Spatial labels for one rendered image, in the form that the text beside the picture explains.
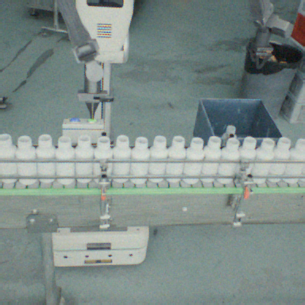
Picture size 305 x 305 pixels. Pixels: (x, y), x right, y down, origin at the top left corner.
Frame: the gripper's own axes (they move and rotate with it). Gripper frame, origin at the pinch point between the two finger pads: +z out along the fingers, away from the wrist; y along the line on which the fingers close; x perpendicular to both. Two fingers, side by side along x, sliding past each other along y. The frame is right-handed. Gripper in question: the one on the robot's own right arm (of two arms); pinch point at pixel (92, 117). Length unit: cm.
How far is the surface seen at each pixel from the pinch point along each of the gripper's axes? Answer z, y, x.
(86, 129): 3.1, -2.0, -4.0
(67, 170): 12.5, -7.4, -17.6
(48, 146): 4.3, -13.0, -18.5
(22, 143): 2.8, -20.1, -20.0
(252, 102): 4, 77, 46
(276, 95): 25, 147, 165
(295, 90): 23, 170, 181
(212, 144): 3.2, 38.3, -18.7
